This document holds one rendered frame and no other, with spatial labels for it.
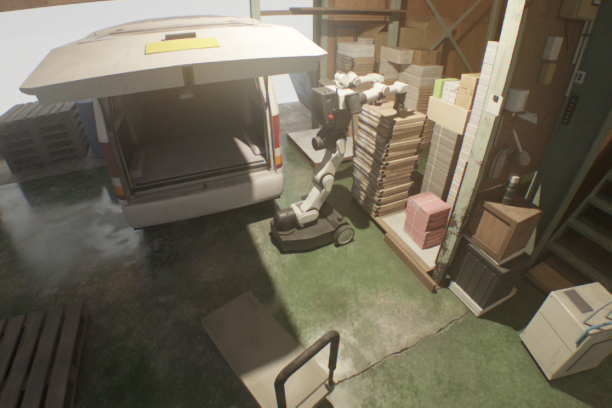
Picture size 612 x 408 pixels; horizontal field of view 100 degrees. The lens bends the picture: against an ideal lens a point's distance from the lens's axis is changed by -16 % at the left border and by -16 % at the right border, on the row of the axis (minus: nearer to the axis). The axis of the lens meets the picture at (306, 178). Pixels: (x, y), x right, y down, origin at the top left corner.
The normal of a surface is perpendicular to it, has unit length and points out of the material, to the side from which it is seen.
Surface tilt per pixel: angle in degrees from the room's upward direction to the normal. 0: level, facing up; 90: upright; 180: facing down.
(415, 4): 90
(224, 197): 87
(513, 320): 0
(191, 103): 90
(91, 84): 106
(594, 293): 0
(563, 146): 90
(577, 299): 0
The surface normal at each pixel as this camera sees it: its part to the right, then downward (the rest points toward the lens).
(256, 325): 0.00, -0.86
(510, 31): -0.92, 0.20
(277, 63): 0.43, 0.68
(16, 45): 0.38, 0.47
